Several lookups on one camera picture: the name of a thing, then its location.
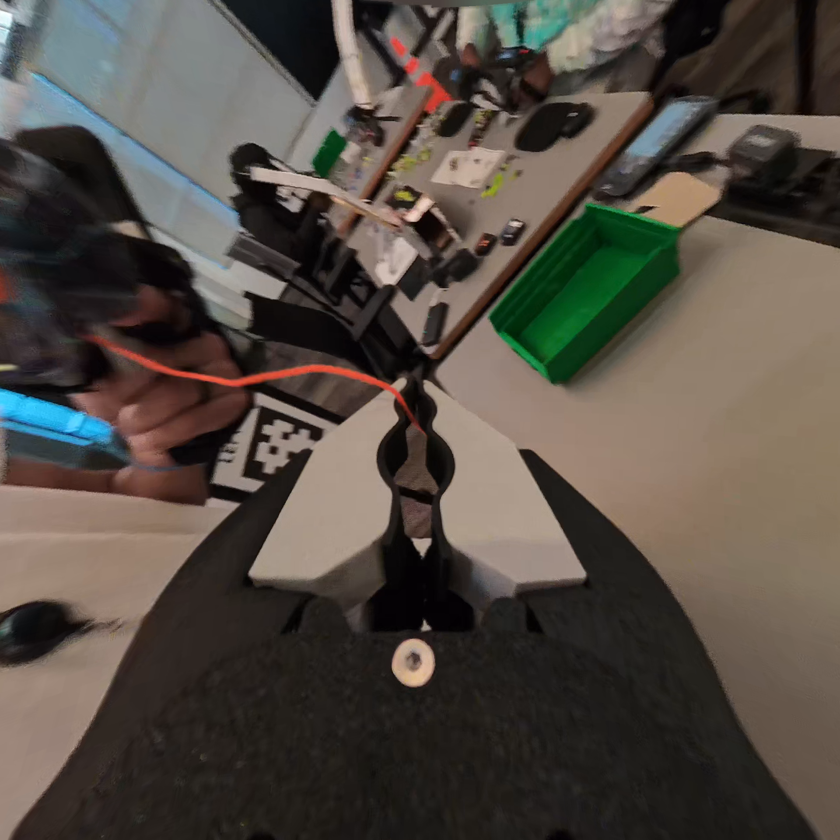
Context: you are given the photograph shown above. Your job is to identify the scattered small toy bricks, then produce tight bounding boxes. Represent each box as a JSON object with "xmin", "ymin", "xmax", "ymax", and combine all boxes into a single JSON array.
[{"xmin": 384, "ymin": 146, "xmax": 435, "ymax": 183}]

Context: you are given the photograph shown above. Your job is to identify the long cardboard strip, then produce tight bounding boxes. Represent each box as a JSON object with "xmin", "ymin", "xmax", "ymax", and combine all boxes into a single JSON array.
[{"xmin": 248, "ymin": 165, "xmax": 404, "ymax": 230}]

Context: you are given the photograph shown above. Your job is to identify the green plastic bin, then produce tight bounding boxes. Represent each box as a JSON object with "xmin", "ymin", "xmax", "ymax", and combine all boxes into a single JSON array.
[{"xmin": 489, "ymin": 202, "xmax": 682, "ymax": 385}]

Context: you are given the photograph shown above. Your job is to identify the small black oval pad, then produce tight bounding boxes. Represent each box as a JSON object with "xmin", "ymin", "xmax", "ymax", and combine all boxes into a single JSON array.
[{"xmin": 435, "ymin": 100, "xmax": 475, "ymax": 139}]

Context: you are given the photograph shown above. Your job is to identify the person's left forearm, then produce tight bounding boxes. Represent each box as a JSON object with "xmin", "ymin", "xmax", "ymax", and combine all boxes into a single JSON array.
[{"xmin": 0, "ymin": 453, "xmax": 132, "ymax": 492}]

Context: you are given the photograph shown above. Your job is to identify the brown cardboard piece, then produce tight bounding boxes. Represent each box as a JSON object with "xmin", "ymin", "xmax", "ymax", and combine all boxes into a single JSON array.
[{"xmin": 629, "ymin": 172, "xmax": 724, "ymax": 228}]

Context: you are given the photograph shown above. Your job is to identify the black box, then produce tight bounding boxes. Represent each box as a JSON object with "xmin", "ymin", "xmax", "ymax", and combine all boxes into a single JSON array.
[{"xmin": 438, "ymin": 248, "xmax": 480, "ymax": 287}]

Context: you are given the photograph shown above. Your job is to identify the grey table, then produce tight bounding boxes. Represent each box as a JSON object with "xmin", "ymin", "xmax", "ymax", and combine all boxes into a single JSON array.
[{"xmin": 289, "ymin": 88, "xmax": 657, "ymax": 362}]

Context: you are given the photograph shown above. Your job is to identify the blue plastic piece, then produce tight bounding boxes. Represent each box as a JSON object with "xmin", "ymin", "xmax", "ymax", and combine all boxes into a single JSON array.
[{"xmin": 0, "ymin": 386, "xmax": 133, "ymax": 462}]

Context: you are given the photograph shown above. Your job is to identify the white instruction sheet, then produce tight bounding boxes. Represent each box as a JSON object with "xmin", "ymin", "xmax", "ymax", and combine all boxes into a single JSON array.
[{"xmin": 430, "ymin": 147, "xmax": 508, "ymax": 191}]

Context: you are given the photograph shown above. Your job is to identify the orange string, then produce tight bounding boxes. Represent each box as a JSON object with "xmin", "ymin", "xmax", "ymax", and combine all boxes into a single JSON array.
[{"xmin": 84, "ymin": 333, "xmax": 429, "ymax": 437}]

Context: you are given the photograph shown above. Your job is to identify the open cardboard box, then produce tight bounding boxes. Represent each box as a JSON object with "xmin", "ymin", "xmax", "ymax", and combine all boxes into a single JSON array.
[{"xmin": 386, "ymin": 185, "xmax": 462, "ymax": 258}]

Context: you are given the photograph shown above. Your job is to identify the black boxy device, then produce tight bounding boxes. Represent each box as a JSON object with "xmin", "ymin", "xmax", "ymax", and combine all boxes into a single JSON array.
[{"xmin": 727, "ymin": 123, "xmax": 805, "ymax": 182}]

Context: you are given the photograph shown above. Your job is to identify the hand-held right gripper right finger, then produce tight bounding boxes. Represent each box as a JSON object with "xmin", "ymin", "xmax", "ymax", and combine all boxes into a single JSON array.
[{"xmin": 420, "ymin": 379, "xmax": 587, "ymax": 624}]

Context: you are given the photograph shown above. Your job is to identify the black office chair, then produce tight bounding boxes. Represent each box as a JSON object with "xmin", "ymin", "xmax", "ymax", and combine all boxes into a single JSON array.
[{"xmin": 226, "ymin": 141, "xmax": 427, "ymax": 380}]

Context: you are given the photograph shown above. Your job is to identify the green base plate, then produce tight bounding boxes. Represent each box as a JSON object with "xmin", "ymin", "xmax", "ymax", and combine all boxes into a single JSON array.
[{"xmin": 311, "ymin": 128, "xmax": 347, "ymax": 179}]

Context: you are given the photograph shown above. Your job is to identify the white desk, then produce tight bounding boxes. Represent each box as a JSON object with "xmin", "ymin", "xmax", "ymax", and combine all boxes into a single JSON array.
[{"xmin": 430, "ymin": 113, "xmax": 840, "ymax": 840}]

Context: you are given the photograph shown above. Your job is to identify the white curved strip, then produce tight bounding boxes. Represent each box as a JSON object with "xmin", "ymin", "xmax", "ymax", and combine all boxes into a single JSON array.
[{"xmin": 330, "ymin": 0, "xmax": 376, "ymax": 110}]

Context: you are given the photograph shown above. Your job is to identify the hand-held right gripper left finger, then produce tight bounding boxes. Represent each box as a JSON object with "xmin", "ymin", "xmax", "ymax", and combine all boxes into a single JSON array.
[{"xmin": 248, "ymin": 375, "xmax": 426, "ymax": 632}]

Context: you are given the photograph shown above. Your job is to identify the person's left hand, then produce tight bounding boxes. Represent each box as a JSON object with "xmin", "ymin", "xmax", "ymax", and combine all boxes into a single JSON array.
[{"xmin": 66, "ymin": 289, "xmax": 258, "ymax": 506}]

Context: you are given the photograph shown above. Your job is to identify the black power bank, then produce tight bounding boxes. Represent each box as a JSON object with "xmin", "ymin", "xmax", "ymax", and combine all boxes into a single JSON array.
[{"xmin": 420, "ymin": 301, "xmax": 451, "ymax": 349}]

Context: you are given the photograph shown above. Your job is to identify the black tablet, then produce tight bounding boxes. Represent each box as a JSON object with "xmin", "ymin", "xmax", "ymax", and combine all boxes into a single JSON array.
[{"xmin": 592, "ymin": 95, "xmax": 721, "ymax": 200}]

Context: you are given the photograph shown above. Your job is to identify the large black oval pad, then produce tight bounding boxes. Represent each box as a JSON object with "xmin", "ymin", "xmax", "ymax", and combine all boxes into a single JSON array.
[{"xmin": 514, "ymin": 100, "xmax": 596, "ymax": 153}]

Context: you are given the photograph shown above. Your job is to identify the black white marker sheet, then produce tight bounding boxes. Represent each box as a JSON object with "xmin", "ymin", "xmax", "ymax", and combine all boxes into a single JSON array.
[{"xmin": 209, "ymin": 391, "xmax": 345, "ymax": 505}]

